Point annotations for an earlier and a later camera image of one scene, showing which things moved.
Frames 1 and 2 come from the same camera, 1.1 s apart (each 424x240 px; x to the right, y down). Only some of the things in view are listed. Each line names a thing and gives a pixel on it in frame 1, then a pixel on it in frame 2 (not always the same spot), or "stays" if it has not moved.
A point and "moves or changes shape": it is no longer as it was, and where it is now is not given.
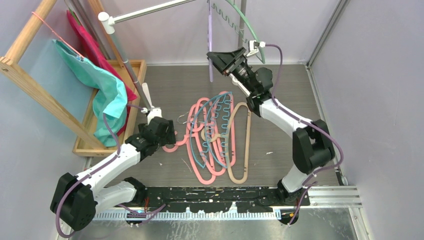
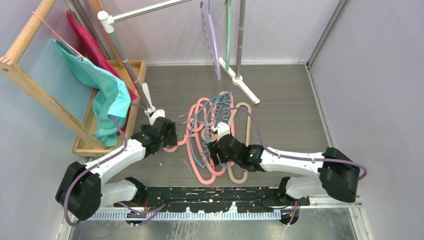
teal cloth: x=110 y=100 stays
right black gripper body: x=243 y=72 to x=224 y=154
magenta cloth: x=91 y=51 stays
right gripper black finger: x=223 y=60 to x=215 y=154
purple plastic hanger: x=210 y=41 moves or changes shape
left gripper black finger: x=170 y=137 stays
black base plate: x=209 y=199 stays
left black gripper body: x=161 y=141 stays
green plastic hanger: x=262 y=57 to x=228 y=23
